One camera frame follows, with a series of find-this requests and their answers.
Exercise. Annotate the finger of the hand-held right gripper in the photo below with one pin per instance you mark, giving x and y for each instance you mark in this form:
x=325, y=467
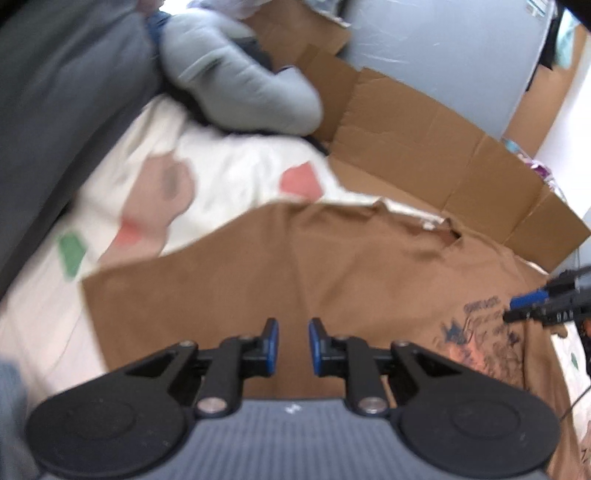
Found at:
x=526, y=301
x=524, y=316

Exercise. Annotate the light grey sweatshirt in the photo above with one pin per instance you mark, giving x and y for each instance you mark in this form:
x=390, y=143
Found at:
x=231, y=74

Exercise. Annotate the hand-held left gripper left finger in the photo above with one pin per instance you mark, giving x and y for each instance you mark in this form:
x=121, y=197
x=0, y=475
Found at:
x=272, y=346

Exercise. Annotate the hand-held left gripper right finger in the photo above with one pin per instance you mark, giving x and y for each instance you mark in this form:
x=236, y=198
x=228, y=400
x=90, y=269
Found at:
x=315, y=346

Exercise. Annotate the blue denim garment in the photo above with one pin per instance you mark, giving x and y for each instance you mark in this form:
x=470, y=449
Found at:
x=158, y=25

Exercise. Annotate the flattened cardboard sheet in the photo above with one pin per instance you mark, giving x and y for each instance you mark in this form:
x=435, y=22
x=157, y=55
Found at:
x=415, y=152

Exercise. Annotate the brown printed t-shirt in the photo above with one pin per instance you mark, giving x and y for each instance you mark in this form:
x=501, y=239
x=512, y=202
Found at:
x=277, y=258

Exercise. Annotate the pile of colourful items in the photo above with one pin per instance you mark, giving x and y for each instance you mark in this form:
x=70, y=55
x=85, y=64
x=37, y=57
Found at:
x=538, y=168

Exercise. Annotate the brown cardboard box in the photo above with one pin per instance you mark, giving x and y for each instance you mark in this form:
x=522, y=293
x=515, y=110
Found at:
x=549, y=101

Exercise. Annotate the white bear print bedsheet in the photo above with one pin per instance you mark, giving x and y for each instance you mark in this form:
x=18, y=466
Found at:
x=231, y=157

